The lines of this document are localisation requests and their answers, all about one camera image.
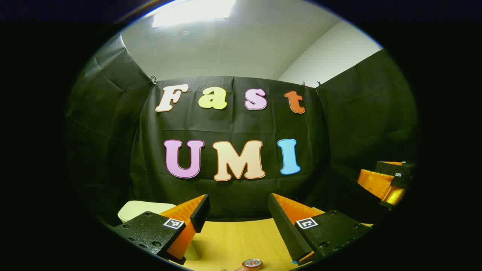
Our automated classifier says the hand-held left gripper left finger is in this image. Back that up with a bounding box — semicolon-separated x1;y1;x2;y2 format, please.
113;194;211;266

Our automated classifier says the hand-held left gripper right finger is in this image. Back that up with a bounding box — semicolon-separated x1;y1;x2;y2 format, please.
268;193;373;266

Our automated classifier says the red pop can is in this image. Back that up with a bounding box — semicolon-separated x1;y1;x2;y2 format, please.
233;258;264;271

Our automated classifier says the cream desktop garbage bin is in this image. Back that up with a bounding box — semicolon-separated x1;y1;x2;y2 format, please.
117;201;202;261

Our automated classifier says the wooden desktop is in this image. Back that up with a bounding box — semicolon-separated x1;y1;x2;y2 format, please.
166;207;373;271

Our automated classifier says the black backdrop cloth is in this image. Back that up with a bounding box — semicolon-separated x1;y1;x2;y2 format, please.
66;32;418;226

